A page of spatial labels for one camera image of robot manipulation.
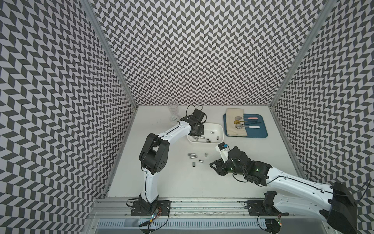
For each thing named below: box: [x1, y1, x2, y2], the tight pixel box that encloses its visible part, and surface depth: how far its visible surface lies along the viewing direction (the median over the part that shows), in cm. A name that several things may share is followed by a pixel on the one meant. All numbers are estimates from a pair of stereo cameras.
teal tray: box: [223, 113, 269, 138], surface depth 108 cm
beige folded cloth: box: [225, 108, 248, 137], surface depth 108 cm
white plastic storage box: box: [187, 122, 225, 144], surface depth 102 cm
